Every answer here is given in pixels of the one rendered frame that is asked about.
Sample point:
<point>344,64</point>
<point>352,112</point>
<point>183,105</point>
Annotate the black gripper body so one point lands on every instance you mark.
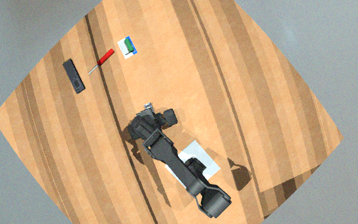
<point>170,118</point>

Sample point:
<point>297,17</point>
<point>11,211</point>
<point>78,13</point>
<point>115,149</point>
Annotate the red screwdriver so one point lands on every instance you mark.
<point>104,58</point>

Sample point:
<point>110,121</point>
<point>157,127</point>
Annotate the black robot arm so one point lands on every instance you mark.
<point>214,199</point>

